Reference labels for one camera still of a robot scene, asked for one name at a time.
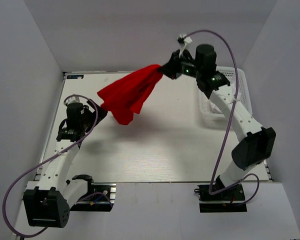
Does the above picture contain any white t shirt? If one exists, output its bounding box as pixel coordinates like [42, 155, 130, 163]
[209, 102, 222, 114]

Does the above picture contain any blue table label sticker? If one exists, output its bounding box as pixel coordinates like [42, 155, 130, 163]
[66, 74, 84, 80]

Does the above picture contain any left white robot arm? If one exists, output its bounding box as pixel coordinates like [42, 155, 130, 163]
[23, 98, 108, 228]

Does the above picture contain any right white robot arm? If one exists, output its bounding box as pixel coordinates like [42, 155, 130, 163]
[159, 44, 276, 200]

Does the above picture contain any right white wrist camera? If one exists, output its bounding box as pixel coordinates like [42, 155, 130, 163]
[177, 34, 193, 57]

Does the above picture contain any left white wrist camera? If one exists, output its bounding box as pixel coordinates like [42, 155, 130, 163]
[63, 96, 80, 106]

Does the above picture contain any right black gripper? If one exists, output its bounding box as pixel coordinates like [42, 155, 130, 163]
[158, 49, 203, 80]

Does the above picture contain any white plastic basket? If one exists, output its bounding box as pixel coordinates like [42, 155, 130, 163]
[198, 66, 253, 121]

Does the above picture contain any red t shirt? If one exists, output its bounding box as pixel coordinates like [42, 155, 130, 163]
[97, 64, 163, 125]

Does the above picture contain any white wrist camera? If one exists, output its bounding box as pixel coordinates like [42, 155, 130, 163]
[177, 34, 193, 57]
[63, 96, 80, 106]

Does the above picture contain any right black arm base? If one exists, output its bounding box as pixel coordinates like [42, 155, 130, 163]
[194, 184, 247, 213]

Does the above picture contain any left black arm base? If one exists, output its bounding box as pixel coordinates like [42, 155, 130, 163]
[70, 174, 117, 212]

